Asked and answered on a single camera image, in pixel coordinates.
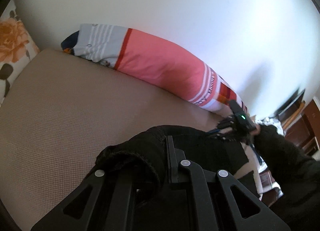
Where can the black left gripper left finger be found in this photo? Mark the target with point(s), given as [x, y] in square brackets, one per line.
[96, 204]

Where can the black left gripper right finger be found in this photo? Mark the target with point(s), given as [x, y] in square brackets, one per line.
[219, 201]

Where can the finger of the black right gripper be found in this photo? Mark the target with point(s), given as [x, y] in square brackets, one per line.
[225, 134]
[226, 123]

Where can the black denim pants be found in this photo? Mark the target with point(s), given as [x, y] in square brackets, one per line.
[142, 159]

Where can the black sleeved right forearm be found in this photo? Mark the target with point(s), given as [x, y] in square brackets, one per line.
[296, 173]

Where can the dark tv screen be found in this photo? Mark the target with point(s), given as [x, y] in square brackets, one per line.
[291, 105]

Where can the brown wooden furniture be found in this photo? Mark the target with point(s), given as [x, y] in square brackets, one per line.
[302, 127]

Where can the pink striped long pillow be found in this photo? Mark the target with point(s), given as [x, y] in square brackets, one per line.
[156, 61]

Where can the beige mattress cover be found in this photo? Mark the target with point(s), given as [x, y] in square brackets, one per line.
[60, 113]

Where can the floral orange white pillow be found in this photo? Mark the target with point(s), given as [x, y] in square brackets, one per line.
[17, 48]

